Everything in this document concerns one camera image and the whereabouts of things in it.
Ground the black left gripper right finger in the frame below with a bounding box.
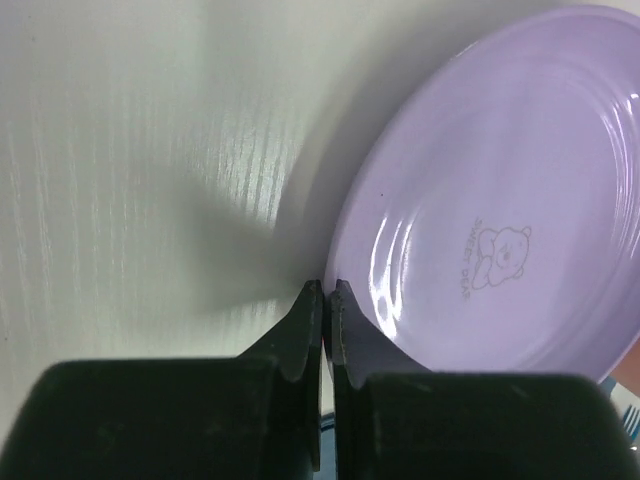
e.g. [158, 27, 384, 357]
[324, 281, 639, 480]

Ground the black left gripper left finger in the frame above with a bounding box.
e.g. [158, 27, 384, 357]
[1, 281, 324, 479]

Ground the purple plastic plate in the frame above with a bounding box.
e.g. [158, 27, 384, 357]
[324, 5, 639, 381]

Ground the blue plastic fork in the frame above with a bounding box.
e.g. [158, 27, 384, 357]
[622, 405, 640, 442]

